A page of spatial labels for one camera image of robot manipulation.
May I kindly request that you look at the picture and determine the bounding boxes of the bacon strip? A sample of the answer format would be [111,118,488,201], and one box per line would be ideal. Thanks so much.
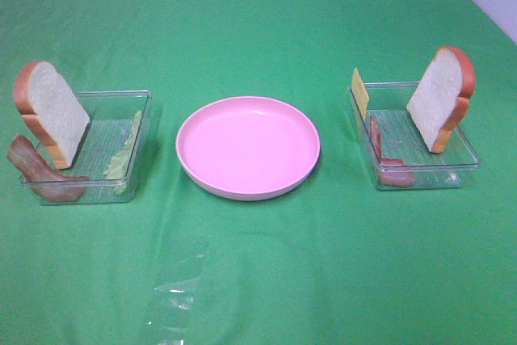
[6,134,88,203]
[369,116,415,187]

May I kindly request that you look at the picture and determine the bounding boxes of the green lettuce leaf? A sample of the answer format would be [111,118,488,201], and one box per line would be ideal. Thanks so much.
[103,110,142,180]

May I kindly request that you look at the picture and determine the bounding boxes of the toast bread slice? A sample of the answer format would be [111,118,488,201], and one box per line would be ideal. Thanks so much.
[12,61,90,169]
[406,46,475,154]

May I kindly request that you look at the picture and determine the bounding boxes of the pink round plate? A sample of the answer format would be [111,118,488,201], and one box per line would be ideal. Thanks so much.
[175,96,321,201]

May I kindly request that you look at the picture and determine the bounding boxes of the yellow cheese slice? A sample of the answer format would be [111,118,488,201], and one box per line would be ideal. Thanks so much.
[351,68,370,121]

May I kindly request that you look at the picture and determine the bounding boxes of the green tablecloth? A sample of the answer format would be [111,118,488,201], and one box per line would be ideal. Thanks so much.
[1,0,516,344]

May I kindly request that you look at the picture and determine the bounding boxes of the right clear plastic container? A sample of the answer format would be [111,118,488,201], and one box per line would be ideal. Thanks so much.
[348,82,481,191]

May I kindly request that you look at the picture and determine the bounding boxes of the clear plastic container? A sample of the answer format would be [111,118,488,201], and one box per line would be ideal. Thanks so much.
[19,90,152,204]
[348,82,481,191]

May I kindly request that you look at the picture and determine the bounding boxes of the left clear plastic container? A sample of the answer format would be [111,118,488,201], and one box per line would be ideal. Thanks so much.
[19,90,152,204]

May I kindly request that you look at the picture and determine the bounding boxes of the clear plastic tape strip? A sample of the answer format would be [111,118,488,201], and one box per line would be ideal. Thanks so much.
[141,236,208,344]

